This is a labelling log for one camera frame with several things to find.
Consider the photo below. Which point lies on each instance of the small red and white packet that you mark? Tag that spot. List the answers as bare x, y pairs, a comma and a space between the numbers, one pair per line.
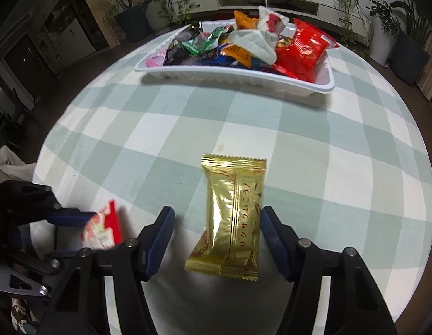
100, 230

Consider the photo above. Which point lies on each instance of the long black snack packet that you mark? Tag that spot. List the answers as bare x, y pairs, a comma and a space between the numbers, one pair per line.
177, 47

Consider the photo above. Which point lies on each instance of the green checked tablecloth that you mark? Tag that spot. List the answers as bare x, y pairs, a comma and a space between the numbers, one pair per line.
341, 146

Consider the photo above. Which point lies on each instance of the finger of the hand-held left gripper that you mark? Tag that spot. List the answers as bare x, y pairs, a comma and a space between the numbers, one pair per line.
71, 216
38, 266

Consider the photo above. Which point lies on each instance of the plant in tall white pot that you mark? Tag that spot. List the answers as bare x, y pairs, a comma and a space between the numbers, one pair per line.
383, 47

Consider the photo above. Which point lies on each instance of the green seaweed snack packet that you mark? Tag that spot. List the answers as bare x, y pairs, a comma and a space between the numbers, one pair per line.
202, 43

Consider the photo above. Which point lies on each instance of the gold snack packet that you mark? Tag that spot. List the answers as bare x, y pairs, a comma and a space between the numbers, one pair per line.
233, 209

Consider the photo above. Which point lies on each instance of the tall plant in dark pot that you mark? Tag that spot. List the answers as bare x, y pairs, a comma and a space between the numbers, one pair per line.
134, 24

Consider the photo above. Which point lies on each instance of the beige curtain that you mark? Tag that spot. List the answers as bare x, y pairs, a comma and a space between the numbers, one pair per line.
430, 80

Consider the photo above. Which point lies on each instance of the big-leaf plant in dark pot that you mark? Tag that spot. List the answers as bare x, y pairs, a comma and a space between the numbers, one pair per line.
411, 59

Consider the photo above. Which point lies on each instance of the white and red snack packet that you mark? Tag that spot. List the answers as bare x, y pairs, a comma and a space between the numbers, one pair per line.
259, 42

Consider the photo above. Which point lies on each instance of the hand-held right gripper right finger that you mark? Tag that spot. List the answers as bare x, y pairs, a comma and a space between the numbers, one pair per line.
275, 244

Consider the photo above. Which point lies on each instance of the small plant in round white pot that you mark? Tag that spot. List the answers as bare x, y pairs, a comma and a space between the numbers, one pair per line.
155, 15

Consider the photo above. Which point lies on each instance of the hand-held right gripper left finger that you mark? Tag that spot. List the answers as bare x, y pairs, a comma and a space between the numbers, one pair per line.
160, 244

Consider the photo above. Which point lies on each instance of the white television cabinet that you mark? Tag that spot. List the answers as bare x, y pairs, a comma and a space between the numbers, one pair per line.
327, 10

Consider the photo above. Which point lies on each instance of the white plastic tray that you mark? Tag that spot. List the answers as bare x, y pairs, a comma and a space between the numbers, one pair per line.
236, 76

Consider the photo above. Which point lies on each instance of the blue and yellow snack packet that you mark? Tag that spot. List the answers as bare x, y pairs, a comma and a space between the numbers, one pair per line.
238, 54

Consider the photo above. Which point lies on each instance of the orange snack packet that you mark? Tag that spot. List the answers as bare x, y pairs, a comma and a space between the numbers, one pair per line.
244, 21

